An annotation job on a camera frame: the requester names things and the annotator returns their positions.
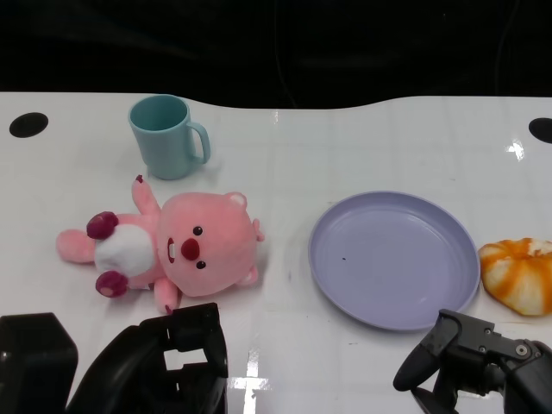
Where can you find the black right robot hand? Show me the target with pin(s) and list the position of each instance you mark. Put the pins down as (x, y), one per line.
(474, 349)

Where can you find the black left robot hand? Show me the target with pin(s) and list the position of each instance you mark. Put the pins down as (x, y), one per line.
(129, 371)

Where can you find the pink plush beaver doll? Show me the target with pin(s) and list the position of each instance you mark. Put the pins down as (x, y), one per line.
(207, 250)

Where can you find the purple plastic plate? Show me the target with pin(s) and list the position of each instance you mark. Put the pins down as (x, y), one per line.
(392, 263)

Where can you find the orange and white bread toy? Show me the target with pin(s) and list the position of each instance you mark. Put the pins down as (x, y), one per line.
(517, 276)

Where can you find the black table grommet hole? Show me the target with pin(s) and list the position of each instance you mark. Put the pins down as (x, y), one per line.
(542, 129)
(28, 125)

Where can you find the teal plastic mug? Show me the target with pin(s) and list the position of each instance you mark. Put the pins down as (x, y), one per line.
(161, 142)

